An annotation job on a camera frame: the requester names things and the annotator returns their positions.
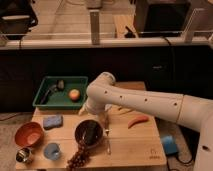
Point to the bunch of dark grapes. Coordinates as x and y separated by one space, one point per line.
80 158

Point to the black dish brush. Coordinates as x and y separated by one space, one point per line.
58 86

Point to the peach coloured apple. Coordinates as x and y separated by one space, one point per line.
74 94

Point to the metal cup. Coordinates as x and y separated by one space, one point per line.
24 155

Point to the blue cup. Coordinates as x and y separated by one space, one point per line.
52 151

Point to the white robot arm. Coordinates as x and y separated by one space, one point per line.
189 111

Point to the green plastic tray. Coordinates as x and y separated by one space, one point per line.
60 100

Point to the black chair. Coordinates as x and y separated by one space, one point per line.
16 18

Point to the purple bowl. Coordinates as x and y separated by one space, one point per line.
89 132

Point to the orange bowl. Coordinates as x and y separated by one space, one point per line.
29 134

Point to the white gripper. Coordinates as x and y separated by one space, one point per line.
96 108

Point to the blue object on floor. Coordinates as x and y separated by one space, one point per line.
169 145

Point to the blue sponge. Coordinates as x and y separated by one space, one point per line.
52 122

